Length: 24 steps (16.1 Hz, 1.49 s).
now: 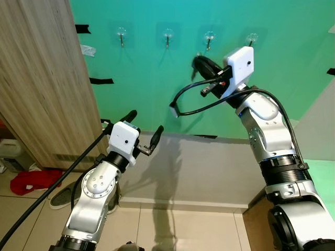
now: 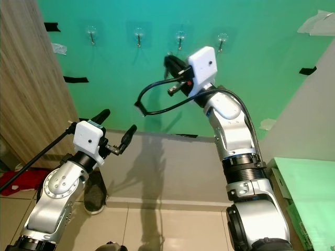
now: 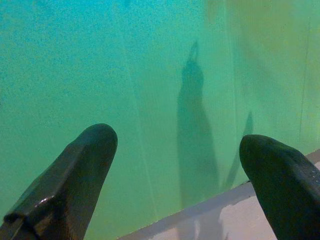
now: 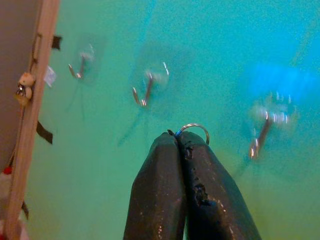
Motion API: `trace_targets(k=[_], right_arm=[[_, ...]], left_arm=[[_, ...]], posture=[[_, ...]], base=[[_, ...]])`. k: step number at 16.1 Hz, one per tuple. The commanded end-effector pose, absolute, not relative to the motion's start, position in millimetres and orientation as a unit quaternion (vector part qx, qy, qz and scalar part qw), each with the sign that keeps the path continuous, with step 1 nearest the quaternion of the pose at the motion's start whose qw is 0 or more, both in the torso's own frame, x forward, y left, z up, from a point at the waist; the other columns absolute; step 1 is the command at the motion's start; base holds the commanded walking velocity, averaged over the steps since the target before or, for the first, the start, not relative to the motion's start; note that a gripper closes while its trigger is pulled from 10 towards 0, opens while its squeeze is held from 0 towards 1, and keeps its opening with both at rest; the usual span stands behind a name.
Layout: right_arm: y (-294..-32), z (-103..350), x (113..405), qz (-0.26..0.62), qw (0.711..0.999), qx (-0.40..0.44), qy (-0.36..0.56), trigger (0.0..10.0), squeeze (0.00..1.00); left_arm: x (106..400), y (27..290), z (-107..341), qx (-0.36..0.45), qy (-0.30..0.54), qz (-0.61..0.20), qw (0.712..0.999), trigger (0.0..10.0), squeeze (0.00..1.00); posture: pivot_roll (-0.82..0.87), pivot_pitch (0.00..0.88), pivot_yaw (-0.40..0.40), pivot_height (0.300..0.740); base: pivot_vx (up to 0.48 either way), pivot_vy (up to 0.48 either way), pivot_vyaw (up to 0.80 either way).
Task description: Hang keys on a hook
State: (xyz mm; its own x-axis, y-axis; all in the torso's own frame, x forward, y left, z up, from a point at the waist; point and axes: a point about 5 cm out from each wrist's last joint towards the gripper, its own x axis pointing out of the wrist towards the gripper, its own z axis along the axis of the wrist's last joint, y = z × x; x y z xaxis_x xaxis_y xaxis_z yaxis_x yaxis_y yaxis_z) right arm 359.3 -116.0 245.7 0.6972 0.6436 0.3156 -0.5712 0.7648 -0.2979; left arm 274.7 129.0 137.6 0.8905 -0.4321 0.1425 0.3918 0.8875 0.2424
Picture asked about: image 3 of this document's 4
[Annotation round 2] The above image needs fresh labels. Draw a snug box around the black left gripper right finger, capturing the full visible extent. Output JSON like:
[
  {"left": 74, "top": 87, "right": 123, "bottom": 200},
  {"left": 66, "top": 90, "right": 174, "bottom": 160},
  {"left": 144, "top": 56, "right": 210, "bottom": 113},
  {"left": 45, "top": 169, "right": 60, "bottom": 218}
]
[{"left": 239, "top": 134, "right": 320, "bottom": 240}]

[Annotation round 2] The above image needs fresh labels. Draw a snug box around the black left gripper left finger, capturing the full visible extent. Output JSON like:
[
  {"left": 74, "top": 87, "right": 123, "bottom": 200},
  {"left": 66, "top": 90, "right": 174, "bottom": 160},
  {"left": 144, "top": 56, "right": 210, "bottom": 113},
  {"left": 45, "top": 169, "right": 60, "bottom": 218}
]
[{"left": 3, "top": 123, "right": 119, "bottom": 240}]

